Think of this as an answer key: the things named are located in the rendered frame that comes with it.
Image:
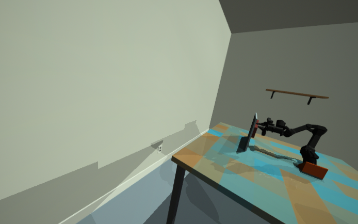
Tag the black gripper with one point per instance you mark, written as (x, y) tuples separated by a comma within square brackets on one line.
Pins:
[(267, 127)]

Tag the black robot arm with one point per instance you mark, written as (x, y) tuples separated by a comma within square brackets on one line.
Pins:
[(307, 151)]

